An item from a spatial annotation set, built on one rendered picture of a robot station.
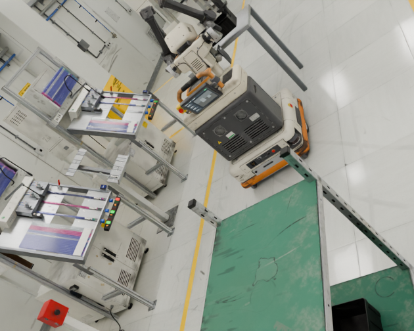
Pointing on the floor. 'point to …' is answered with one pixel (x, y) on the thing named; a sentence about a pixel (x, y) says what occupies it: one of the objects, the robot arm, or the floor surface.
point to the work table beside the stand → (244, 16)
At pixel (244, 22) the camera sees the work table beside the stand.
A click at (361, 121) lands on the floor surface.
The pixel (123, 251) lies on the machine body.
